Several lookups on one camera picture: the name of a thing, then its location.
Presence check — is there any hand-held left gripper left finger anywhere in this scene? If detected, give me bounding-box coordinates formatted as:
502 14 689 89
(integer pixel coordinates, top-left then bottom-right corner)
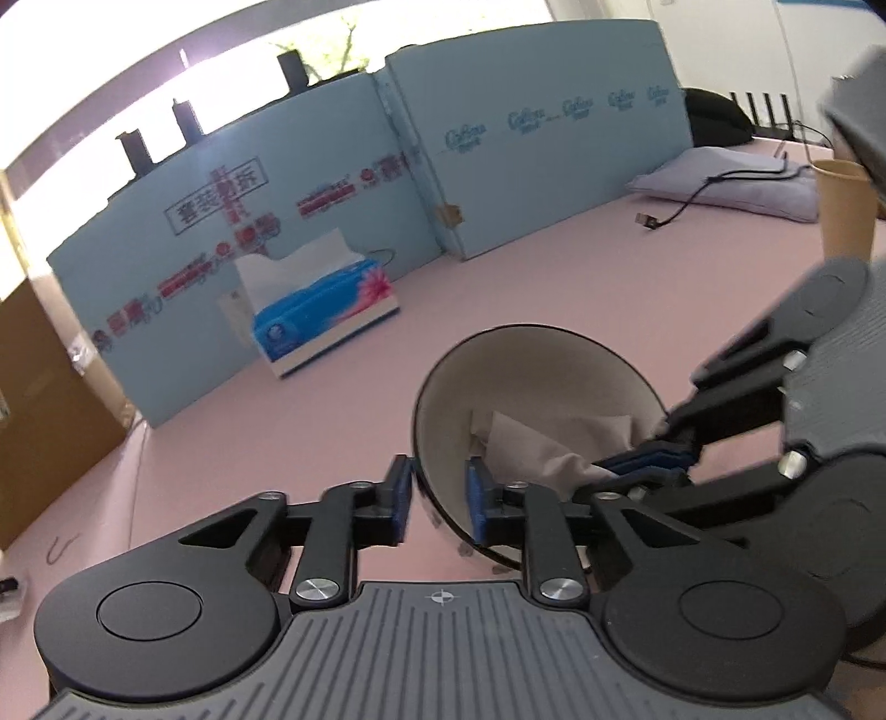
178 453 416 610

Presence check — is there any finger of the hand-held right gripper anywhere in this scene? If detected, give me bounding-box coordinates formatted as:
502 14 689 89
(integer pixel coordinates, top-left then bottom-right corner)
573 457 826 531
601 306 808 467

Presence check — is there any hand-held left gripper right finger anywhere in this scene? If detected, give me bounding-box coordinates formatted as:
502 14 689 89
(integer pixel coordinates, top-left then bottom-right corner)
465 455 743 610

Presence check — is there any grey wiping cloth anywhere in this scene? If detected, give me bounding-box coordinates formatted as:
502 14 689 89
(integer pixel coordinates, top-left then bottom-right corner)
469 408 641 503

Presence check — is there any white bowl with feather pattern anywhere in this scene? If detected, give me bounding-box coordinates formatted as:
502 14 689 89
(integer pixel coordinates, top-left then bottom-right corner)
413 324 672 570

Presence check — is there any brown paper cup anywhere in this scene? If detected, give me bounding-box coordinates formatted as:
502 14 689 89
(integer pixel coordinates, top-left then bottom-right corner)
811 158 874 259

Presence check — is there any blue tissue box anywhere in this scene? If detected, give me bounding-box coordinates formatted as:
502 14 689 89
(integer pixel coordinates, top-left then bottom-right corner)
234 228 401 379

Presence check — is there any lavender pillow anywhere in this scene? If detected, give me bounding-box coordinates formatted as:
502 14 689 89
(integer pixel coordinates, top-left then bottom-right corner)
626 145 821 224

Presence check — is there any black router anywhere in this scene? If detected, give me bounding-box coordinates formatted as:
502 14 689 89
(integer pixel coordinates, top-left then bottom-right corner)
728 91 842 148

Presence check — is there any black bag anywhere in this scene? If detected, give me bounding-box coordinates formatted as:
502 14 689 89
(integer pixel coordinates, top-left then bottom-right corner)
682 86 755 148

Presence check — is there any blue cardboard panel red tape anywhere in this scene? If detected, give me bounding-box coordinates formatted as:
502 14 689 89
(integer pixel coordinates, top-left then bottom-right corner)
47 68 447 426

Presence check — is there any brown cardboard box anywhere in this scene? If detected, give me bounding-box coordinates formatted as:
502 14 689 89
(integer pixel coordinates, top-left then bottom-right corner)
0 277 136 551

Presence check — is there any clear plastic bag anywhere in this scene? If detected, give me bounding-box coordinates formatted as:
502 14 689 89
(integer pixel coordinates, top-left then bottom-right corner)
0 574 29 620

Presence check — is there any black usb cable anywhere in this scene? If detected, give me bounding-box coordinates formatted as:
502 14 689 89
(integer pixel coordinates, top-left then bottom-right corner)
635 138 790 231

